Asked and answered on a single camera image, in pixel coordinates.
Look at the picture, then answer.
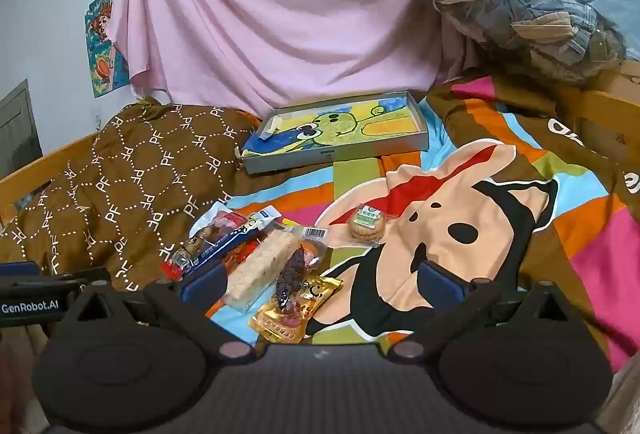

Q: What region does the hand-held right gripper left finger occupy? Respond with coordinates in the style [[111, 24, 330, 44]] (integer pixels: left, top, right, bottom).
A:
[[60, 262, 258, 363]]

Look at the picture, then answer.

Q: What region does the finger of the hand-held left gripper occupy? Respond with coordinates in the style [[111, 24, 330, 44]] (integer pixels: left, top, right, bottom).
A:
[[30, 267, 112, 297], [0, 261, 41, 285]]

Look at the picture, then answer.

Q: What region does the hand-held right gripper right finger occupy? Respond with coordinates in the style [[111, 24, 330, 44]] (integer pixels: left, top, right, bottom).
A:
[[387, 261, 576, 362]]

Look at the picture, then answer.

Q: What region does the blue and white packet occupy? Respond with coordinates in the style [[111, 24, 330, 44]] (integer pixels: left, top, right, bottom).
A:
[[177, 209, 281, 277]]

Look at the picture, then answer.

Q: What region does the orange-red snack packet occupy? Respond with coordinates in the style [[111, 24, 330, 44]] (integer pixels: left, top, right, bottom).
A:
[[162, 234, 266, 279]]

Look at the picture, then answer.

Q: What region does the beige rice bar packet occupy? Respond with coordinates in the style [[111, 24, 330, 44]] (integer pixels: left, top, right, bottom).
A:
[[220, 220, 307, 313]]

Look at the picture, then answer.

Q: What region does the red-label cookie packet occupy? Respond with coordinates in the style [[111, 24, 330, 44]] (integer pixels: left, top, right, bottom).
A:
[[187, 208, 251, 255]]

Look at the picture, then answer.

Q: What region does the clear dark snack packet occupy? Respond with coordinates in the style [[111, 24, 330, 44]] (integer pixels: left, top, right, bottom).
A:
[[272, 225, 332, 315]]

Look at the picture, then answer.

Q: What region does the green-label round biscuit packet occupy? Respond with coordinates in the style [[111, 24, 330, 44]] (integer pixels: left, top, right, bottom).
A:
[[347, 203, 388, 245]]

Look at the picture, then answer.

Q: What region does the gold snack packet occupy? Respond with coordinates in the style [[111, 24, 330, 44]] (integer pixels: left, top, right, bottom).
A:
[[248, 275, 345, 345]]

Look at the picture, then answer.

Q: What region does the grey cartoon-print box tray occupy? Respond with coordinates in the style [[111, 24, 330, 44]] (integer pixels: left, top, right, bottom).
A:
[[240, 90, 431, 175]]

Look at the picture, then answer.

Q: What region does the colourful cartoon printed blanket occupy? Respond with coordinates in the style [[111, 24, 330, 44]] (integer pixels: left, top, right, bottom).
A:
[[205, 74, 640, 375]]

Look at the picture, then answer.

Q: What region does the brown patterned blanket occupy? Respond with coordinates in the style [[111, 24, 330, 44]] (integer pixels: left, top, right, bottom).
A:
[[0, 98, 263, 295]]

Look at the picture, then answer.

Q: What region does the small white packet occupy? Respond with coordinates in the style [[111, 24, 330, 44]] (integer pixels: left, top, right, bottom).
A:
[[255, 114, 283, 139]]

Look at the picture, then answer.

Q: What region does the pink hanging sheet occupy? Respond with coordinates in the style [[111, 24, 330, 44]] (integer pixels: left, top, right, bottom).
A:
[[97, 0, 481, 122]]

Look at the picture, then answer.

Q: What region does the cartoon wall poster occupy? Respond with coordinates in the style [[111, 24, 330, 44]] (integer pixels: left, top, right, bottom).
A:
[[85, 0, 132, 99]]

